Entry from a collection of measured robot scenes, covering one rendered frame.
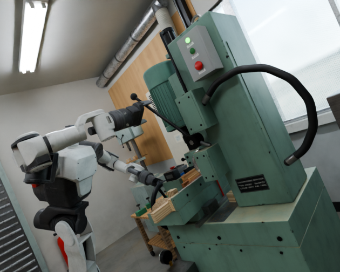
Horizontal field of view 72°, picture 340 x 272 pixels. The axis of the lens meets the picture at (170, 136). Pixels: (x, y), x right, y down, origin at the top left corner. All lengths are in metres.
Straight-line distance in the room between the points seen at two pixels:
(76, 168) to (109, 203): 2.88
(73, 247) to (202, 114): 1.01
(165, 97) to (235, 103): 0.36
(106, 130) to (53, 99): 3.34
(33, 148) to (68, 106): 3.35
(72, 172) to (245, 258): 0.86
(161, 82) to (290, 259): 0.83
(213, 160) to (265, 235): 0.30
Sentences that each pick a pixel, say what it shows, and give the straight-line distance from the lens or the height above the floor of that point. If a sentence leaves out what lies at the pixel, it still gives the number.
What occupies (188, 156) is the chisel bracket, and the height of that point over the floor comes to 1.05.
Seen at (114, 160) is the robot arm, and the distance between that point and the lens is 1.79.
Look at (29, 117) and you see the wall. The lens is 4.10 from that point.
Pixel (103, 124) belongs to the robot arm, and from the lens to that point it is 0.96.
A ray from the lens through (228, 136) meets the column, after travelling 0.92.
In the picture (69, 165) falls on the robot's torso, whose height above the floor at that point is 1.25.
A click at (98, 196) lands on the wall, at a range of 4.08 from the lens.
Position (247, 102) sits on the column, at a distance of 0.85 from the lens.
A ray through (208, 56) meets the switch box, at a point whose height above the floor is 1.37.
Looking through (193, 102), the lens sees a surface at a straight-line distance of 0.86.
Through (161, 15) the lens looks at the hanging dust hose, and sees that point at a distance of 2.88.
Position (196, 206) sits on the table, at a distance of 1.04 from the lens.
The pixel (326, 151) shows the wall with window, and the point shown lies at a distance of 2.33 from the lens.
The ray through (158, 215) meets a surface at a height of 0.92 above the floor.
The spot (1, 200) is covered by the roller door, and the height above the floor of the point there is 1.30.
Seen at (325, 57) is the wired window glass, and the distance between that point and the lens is 2.23.
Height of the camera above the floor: 1.18
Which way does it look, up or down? level
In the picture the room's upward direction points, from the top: 24 degrees counter-clockwise
